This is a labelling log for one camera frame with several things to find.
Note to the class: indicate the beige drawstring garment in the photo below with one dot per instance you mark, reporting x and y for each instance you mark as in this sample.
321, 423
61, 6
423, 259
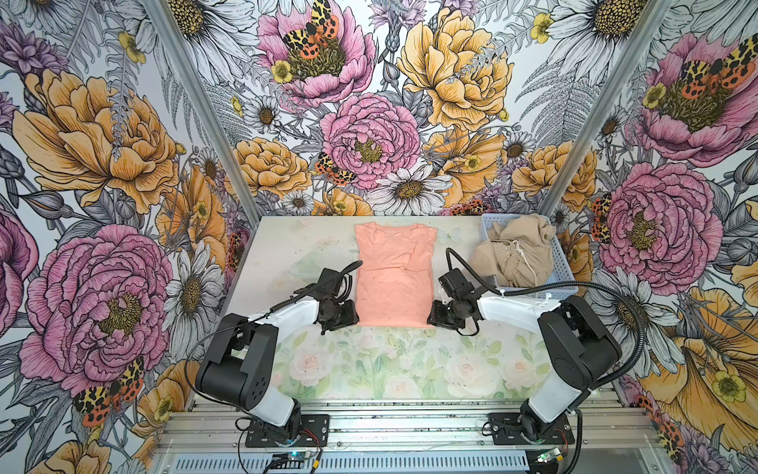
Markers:
517, 254

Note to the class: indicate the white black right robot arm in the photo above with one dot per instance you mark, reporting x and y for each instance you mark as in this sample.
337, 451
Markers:
580, 348

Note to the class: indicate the aluminium corner post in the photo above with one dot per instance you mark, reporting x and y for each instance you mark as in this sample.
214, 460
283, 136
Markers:
170, 36
650, 20

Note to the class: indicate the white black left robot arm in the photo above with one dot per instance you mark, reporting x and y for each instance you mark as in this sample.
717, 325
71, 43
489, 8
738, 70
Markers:
239, 360

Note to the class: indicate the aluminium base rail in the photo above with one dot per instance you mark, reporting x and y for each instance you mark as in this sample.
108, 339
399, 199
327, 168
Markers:
415, 437

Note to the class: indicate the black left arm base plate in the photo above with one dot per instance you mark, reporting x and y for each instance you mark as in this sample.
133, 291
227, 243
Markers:
314, 429

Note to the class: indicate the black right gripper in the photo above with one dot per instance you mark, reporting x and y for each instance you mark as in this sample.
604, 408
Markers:
436, 319

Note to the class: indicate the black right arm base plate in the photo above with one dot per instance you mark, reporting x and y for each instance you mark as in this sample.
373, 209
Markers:
508, 428

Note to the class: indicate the left aluminium corner post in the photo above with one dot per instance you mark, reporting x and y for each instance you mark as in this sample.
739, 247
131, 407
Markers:
170, 36

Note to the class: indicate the pink graphic t-shirt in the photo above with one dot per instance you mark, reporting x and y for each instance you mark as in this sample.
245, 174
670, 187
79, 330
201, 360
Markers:
394, 286

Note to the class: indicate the right aluminium corner post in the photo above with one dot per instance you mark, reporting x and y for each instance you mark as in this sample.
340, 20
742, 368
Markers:
650, 20

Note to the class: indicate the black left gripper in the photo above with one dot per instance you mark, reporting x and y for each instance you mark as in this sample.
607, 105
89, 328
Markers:
349, 319

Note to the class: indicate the light blue plastic basket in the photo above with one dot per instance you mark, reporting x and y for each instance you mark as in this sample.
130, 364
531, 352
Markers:
561, 273

